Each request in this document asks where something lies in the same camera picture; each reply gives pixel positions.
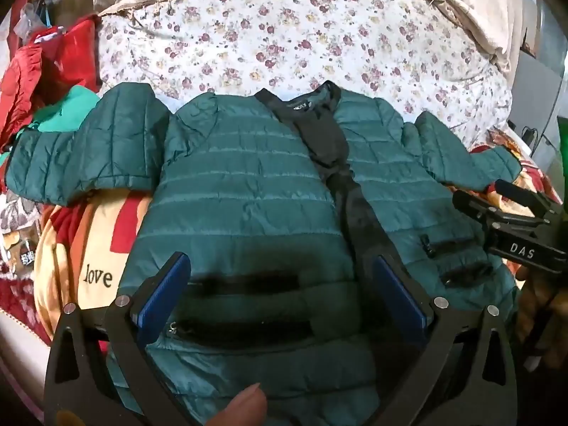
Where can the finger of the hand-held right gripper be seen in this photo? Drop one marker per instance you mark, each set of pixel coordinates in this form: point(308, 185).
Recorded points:
point(523, 195)
point(477, 211)

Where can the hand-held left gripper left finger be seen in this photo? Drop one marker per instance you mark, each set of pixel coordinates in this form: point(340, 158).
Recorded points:
point(165, 288)

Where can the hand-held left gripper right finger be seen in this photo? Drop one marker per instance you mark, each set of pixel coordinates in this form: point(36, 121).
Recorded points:
point(399, 297)

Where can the green puffer jacket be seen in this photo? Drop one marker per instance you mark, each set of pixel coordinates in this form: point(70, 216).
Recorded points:
point(244, 177)

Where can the person's left hand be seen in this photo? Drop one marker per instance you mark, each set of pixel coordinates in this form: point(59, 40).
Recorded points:
point(239, 408)

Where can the bright green object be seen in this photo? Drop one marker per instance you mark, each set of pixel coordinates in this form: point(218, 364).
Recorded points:
point(562, 159)

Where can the black power adapter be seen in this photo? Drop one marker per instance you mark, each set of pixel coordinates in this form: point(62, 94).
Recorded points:
point(529, 135)

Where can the grey refrigerator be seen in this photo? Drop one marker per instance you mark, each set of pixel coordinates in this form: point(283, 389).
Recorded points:
point(532, 88)

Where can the dark red patterned cloth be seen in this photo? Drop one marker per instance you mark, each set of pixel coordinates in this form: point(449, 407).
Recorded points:
point(20, 301)

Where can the beige blanket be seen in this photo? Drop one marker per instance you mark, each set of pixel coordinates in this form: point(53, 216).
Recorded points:
point(479, 0)

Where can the teal cloth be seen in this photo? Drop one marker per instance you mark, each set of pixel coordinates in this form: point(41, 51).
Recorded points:
point(73, 106)

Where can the red garment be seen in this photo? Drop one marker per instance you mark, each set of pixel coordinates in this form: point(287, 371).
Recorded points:
point(66, 57)

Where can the floral quilt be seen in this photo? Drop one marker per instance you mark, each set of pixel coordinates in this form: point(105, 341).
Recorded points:
point(266, 31)

